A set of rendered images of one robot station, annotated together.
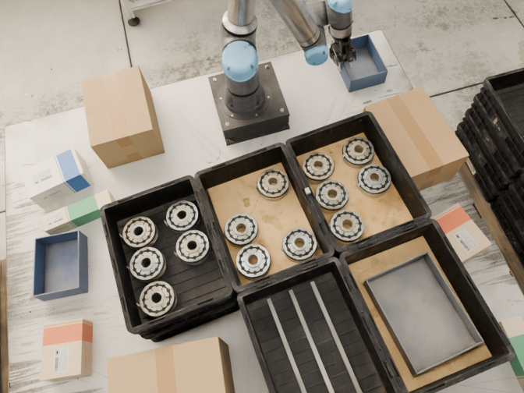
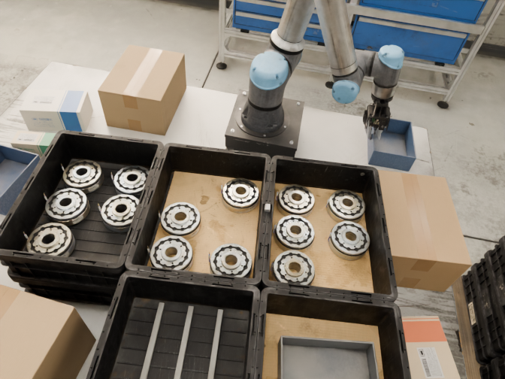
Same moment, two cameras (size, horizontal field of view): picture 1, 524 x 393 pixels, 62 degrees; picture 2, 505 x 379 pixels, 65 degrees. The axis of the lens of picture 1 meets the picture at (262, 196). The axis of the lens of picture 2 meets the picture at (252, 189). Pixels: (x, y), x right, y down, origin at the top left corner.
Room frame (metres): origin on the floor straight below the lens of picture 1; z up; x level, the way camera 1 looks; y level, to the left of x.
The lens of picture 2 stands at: (-0.04, -0.22, 1.71)
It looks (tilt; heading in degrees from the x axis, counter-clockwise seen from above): 50 degrees down; 12
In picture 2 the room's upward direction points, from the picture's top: 7 degrees clockwise
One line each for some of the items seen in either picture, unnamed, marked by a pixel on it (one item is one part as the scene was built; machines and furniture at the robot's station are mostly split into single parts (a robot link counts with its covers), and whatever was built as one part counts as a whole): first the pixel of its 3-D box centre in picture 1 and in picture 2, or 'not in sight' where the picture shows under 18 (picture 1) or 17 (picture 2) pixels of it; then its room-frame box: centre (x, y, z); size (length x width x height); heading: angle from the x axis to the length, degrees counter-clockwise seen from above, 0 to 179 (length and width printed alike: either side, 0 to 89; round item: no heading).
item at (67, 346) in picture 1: (67, 349); not in sight; (0.24, 0.66, 0.74); 0.16 x 0.12 x 0.07; 0
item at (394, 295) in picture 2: (354, 178); (326, 221); (0.57, -0.28, 0.92); 0.40 x 0.30 x 0.02; 12
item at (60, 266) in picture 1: (61, 265); (1, 178); (0.51, 0.69, 0.74); 0.20 x 0.15 x 0.07; 2
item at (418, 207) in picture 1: (352, 185); (322, 232); (0.57, -0.28, 0.87); 0.40 x 0.30 x 0.11; 12
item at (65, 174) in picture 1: (58, 178); (58, 110); (0.84, 0.72, 0.74); 0.20 x 0.12 x 0.09; 110
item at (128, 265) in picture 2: (260, 213); (207, 207); (0.51, 0.01, 0.92); 0.40 x 0.30 x 0.02; 12
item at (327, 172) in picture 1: (317, 165); (296, 198); (0.66, -0.19, 0.86); 0.10 x 0.10 x 0.01
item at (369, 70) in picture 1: (359, 62); (390, 142); (1.16, -0.46, 0.74); 0.20 x 0.15 x 0.07; 8
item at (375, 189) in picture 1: (374, 178); (350, 238); (0.59, -0.36, 0.86); 0.10 x 0.10 x 0.01
